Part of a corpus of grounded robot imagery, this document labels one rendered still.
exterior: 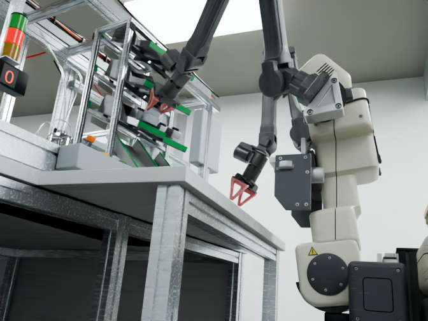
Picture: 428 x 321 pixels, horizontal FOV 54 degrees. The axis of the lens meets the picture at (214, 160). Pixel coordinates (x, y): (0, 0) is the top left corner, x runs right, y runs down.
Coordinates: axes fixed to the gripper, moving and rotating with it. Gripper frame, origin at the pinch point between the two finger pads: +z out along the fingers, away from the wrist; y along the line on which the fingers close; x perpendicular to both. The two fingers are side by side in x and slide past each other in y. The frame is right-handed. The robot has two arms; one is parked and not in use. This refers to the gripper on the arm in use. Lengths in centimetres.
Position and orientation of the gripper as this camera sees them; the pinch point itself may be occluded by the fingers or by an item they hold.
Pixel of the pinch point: (153, 110)
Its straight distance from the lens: 155.0
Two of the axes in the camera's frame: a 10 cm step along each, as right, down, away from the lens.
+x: 2.1, 6.9, -6.9
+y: -7.4, -3.5, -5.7
